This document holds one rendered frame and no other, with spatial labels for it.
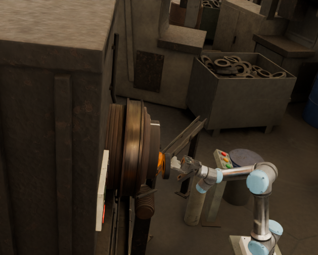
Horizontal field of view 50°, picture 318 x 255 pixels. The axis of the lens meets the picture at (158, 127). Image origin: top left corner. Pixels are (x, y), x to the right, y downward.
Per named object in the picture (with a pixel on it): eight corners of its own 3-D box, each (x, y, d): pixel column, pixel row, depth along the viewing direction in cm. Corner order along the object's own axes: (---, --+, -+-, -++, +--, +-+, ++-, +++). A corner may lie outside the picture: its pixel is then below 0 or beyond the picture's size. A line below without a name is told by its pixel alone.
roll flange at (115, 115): (96, 218, 155) (101, 129, 131) (105, 156, 195) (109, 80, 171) (119, 219, 156) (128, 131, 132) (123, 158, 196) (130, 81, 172)
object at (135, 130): (119, 219, 156) (128, 131, 132) (123, 158, 196) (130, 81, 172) (133, 220, 157) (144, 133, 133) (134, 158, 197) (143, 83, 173)
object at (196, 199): (184, 225, 276) (196, 175, 250) (183, 214, 286) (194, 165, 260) (199, 226, 277) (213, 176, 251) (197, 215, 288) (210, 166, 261)
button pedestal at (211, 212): (202, 228, 276) (219, 167, 245) (197, 207, 296) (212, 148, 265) (221, 229, 278) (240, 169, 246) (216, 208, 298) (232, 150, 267)
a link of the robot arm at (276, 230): (279, 240, 216) (287, 225, 209) (270, 252, 206) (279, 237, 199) (262, 228, 221) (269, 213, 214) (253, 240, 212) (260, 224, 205)
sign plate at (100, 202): (95, 230, 126) (97, 194, 116) (101, 183, 148) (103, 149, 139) (101, 231, 126) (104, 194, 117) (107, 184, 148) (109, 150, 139)
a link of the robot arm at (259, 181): (276, 249, 205) (276, 165, 188) (266, 264, 194) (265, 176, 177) (257, 242, 212) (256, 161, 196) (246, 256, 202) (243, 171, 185)
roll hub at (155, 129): (143, 190, 160) (150, 140, 146) (142, 155, 184) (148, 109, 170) (155, 191, 161) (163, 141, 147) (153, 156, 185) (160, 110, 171)
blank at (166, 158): (166, 165, 193) (171, 165, 193) (164, 147, 205) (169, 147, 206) (162, 184, 202) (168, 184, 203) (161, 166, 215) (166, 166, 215)
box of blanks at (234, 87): (203, 138, 394) (218, 76, 355) (178, 104, 461) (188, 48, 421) (278, 133, 428) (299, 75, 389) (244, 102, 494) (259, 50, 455)
